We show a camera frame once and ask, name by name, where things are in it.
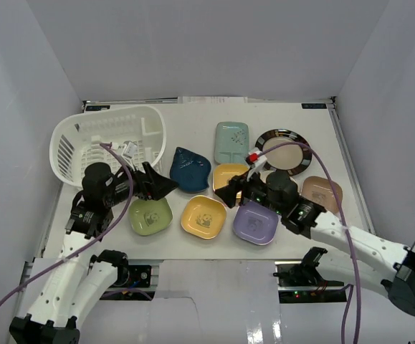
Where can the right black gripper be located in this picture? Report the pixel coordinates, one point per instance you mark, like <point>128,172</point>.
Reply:
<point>242,183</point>

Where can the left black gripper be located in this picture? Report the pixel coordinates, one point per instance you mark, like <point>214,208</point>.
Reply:
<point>144,184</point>

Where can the green panda square plate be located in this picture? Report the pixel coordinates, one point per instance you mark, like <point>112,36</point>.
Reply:
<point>149,217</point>

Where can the purple panda square plate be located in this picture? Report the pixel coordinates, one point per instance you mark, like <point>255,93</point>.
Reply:
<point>255,224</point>

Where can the dark blue leaf plate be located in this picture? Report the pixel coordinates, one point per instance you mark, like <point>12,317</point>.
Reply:
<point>190,170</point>

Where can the yellow panda square plate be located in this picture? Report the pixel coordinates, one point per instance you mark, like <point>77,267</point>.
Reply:
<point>203,217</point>

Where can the light teal rectangular plate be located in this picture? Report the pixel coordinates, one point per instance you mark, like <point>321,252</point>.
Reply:
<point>231,142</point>

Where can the white plastic dish bin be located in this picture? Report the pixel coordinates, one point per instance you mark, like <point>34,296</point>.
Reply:
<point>75,142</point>

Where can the round black rimmed plate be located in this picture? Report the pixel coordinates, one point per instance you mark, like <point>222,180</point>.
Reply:
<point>290,158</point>

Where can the pink panda square plate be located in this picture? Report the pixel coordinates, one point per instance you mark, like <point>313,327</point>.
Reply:
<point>319,191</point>

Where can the cream square plate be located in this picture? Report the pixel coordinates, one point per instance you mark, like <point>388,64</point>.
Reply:
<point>265,174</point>

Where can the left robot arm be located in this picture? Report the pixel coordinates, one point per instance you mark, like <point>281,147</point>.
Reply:
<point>82,273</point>

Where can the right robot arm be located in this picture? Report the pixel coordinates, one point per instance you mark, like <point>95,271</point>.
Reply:
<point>354,256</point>

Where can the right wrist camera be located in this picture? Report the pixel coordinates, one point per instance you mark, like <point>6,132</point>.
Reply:
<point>256,160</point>

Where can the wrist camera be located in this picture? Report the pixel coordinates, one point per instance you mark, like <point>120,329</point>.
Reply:
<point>256,160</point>
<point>129,149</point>

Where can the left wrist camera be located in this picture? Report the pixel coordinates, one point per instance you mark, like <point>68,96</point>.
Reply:
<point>129,149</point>

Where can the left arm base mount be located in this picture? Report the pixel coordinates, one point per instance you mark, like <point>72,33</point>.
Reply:
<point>134,284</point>

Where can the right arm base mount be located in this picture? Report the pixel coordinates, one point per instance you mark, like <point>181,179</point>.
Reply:
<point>299,281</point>

